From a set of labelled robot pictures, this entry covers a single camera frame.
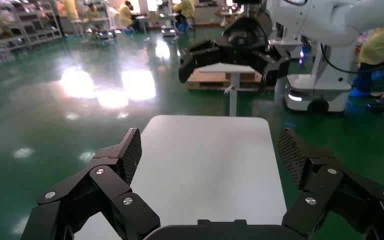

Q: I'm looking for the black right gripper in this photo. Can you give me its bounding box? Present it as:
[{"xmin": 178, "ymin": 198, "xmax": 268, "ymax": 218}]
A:
[{"xmin": 178, "ymin": 13, "xmax": 291, "ymax": 94}]

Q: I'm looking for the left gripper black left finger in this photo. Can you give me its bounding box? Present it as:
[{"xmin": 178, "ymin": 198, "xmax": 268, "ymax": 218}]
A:
[{"xmin": 20, "ymin": 127, "xmax": 161, "ymax": 240}]

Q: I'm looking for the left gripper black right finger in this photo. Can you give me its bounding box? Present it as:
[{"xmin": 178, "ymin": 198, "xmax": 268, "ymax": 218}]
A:
[{"xmin": 277, "ymin": 127, "xmax": 384, "ymax": 240}]

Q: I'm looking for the wooden pallet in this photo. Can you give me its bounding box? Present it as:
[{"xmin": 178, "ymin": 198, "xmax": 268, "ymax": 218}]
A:
[{"xmin": 186, "ymin": 69, "xmax": 276, "ymax": 92}]

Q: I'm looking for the person in yellow coat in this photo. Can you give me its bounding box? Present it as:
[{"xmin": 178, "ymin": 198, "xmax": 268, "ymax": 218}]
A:
[
  {"xmin": 118, "ymin": 1, "xmax": 135, "ymax": 33},
  {"xmin": 349, "ymin": 23, "xmax": 384, "ymax": 99},
  {"xmin": 59, "ymin": 0, "xmax": 80, "ymax": 21},
  {"xmin": 85, "ymin": 3, "xmax": 102, "ymax": 21},
  {"xmin": 173, "ymin": 0, "xmax": 196, "ymax": 21}
]

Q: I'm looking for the white robot body with base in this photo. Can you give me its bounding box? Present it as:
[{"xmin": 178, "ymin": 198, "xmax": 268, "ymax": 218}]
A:
[{"xmin": 283, "ymin": 41, "xmax": 359, "ymax": 114}]

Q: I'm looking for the grey metal shelving rack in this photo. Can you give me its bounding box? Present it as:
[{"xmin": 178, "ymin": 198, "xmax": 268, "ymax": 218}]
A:
[{"xmin": 0, "ymin": 0, "xmax": 64, "ymax": 64}]

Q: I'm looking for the white pedestal table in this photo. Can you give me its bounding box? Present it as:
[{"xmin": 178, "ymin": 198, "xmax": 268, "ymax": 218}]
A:
[{"xmin": 196, "ymin": 62, "xmax": 257, "ymax": 117}]

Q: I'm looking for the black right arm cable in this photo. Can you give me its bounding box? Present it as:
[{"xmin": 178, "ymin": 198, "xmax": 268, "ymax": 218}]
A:
[{"xmin": 320, "ymin": 43, "xmax": 384, "ymax": 75}]

